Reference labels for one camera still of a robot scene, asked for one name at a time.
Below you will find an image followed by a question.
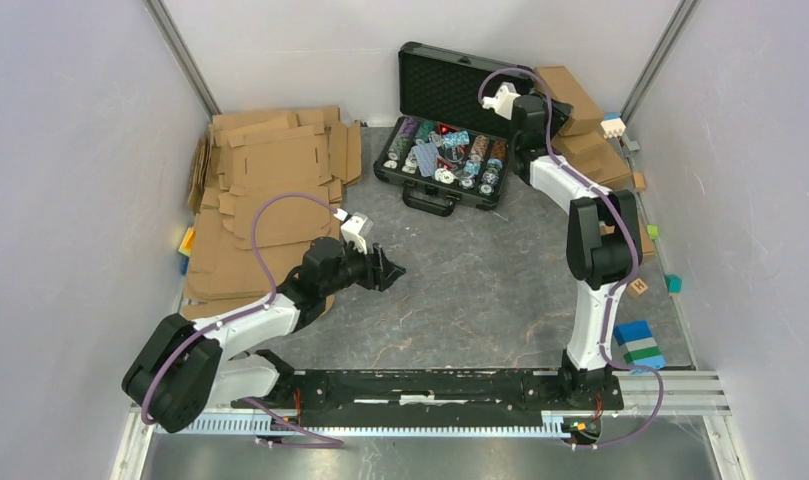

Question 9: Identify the wooden letter H block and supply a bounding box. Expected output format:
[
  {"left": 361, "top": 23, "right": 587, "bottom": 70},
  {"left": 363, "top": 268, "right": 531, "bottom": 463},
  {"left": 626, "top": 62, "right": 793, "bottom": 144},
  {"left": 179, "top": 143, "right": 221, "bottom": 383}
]
[{"left": 626, "top": 277, "right": 649, "bottom": 298}]

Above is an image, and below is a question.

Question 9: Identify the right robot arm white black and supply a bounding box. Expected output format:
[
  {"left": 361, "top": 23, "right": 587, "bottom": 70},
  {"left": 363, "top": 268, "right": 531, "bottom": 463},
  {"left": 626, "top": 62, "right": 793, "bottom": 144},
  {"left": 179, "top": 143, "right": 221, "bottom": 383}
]
[{"left": 510, "top": 94, "right": 641, "bottom": 408}]

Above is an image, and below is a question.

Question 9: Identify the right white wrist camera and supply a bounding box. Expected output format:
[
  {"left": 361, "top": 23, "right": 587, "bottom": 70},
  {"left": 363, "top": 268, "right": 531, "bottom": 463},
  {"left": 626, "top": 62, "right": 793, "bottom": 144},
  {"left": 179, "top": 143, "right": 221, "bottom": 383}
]
[{"left": 481, "top": 82, "right": 520, "bottom": 120}]

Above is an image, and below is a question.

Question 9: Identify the blue green white block stack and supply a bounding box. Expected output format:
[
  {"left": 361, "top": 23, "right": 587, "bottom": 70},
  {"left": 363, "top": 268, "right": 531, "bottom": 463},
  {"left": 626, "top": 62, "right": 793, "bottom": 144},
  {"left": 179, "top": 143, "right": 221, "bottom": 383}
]
[{"left": 613, "top": 320, "right": 666, "bottom": 374}]

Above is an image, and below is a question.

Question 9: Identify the orange yellow block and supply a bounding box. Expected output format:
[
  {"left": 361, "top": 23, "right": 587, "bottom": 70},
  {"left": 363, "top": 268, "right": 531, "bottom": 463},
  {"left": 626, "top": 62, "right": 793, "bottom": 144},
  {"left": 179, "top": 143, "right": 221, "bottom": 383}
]
[{"left": 177, "top": 227, "right": 195, "bottom": 257}]

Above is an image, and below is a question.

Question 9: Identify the small folded cardboard box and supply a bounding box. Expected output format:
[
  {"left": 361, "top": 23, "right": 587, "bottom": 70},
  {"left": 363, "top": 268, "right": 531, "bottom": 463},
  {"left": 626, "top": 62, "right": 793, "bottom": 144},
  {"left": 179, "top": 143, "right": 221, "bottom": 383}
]
[{"left": 599, "top": 220, "right": 656, "bottom": 263}]

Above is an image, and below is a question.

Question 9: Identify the teal cube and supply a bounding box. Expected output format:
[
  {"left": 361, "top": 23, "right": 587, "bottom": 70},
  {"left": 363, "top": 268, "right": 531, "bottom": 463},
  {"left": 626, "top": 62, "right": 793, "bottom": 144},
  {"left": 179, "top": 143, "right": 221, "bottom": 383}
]
[{"left": 664, "top": 273, "right": 682, "bottom": 295}]

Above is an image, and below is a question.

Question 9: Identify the grey small block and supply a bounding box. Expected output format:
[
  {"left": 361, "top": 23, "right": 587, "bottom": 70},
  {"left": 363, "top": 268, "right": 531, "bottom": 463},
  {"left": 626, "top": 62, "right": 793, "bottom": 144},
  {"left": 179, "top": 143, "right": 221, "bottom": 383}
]
[{"left": 622, "top": 139, "right": 641, "bottom": 157}]

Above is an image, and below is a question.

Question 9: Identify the blue white toy block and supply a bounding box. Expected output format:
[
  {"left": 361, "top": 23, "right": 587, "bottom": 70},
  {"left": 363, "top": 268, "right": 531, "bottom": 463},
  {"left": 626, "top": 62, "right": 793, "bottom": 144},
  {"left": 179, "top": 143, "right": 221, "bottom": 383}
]
[{"left": 599, "top": 112, "right": 627, "bottom": 139}]

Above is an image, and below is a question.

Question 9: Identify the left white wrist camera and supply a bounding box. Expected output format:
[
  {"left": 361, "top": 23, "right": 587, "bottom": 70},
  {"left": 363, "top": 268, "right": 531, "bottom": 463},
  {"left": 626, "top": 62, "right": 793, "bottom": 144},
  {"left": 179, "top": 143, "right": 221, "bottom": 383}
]
[{"left": 334, "top": 209, "right": 373, "bottom": 254}]

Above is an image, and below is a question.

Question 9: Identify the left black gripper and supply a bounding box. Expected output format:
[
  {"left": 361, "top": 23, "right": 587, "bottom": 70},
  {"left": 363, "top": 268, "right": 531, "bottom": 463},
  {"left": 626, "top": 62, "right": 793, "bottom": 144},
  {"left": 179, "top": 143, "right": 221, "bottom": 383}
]
[{"left": 321, "top": 236, "right": 406, "bottom": 297}]

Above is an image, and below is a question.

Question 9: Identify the large folded cardboard box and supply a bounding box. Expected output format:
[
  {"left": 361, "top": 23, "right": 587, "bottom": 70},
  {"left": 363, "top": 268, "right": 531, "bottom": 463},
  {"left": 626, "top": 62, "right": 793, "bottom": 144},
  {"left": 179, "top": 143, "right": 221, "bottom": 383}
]
[{"left": 566, "top": 140, "right": 632, "bottom": 190}]

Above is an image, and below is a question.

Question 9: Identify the small wooden cube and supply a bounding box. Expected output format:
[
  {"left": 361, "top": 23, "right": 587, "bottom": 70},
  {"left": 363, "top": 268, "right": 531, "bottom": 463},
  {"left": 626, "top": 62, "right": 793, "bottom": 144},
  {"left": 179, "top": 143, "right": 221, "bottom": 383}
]
[{"left": 632, "top": 172, "right": 647, "bottom": 193}]

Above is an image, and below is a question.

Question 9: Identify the stack of flat cardboard sheets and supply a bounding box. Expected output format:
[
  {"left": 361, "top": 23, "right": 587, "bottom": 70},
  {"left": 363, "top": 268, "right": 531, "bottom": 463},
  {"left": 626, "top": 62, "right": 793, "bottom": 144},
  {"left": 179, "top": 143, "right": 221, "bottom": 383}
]
[{"left": 181, "top": 106, "right": 362, "bottom": 319}]

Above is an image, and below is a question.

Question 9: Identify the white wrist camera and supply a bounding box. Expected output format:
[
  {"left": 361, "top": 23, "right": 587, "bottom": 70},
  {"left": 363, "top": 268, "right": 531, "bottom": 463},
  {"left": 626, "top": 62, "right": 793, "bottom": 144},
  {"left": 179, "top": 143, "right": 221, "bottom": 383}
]
[
  {"left": 334, "top": 209, "right": 373, "bottom": 254},
  {"left": 481, "top": 82, "right": 520, "bottom": 120}
]

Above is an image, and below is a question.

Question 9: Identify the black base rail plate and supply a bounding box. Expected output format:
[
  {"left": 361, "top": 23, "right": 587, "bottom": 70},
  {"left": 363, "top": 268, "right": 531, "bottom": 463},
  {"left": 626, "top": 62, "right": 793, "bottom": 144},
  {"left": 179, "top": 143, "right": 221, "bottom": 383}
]
[{"left": 259, "top": 368, "right": 624, "bottom": 428}]

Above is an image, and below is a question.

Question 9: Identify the black poker chip case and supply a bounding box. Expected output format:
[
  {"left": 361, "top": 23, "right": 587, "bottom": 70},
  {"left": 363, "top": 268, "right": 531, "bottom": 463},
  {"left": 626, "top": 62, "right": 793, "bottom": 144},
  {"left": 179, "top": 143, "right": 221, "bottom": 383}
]
[{"left": 373, "top": 41, "right": 534, "bottom": 217}]

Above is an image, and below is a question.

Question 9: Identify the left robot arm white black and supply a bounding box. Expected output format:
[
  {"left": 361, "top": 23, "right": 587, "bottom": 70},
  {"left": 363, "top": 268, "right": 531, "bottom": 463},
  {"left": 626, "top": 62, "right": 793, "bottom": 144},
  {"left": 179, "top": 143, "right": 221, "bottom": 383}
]
[{"left": 121, "top": 237, "right": 407, "bottom": 433}]

